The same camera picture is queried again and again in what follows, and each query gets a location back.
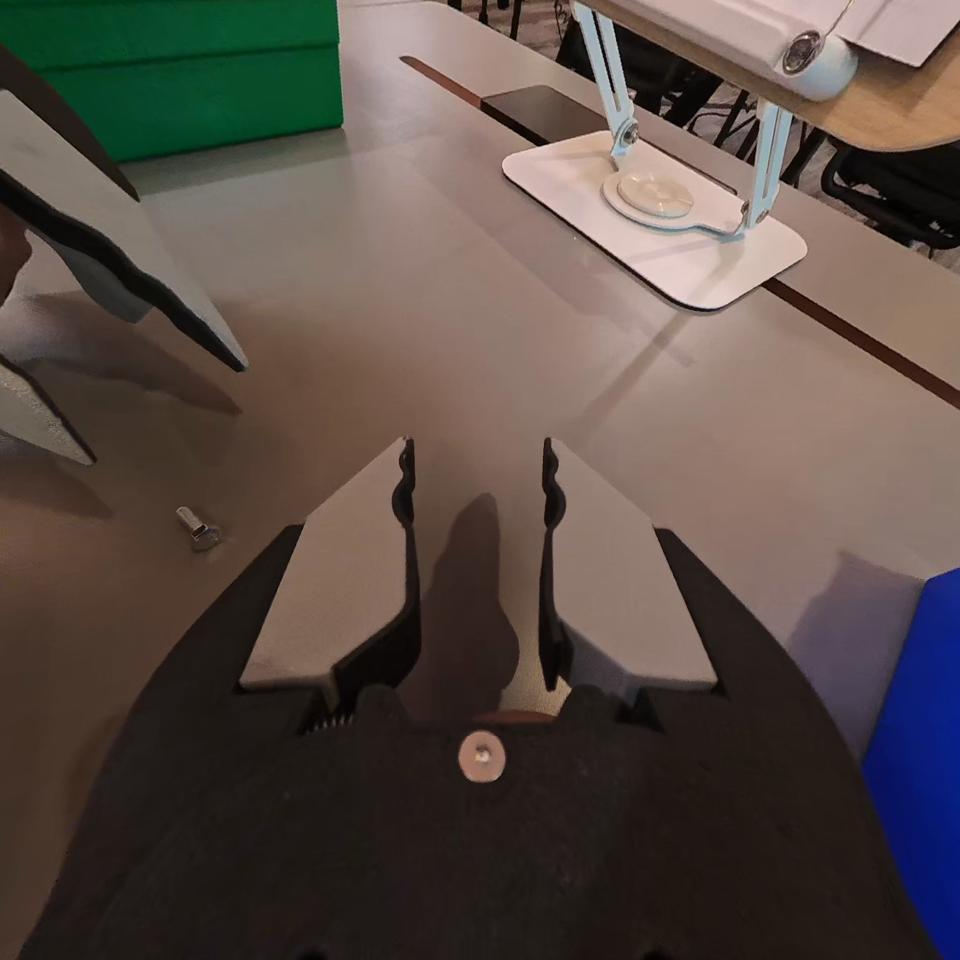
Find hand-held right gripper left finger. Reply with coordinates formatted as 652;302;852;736
238;437;423;696

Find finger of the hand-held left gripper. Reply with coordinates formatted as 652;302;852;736
0;356;98;467
0;90;249;373

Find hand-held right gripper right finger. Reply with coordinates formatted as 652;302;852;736
538;437;720;695

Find silver metal bolt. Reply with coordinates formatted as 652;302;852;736
175;506;225;555

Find green plastic bin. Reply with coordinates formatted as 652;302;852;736
0;0;345;164

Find blue plastic bin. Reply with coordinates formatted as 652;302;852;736
861;566;960;960

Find white document stand wooden board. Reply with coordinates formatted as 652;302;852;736
501;0;960;313

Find black office chair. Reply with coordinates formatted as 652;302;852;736
555;13;727;130
819;137;960;251

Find printed instruction sheet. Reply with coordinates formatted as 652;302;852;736
834;0;960;70

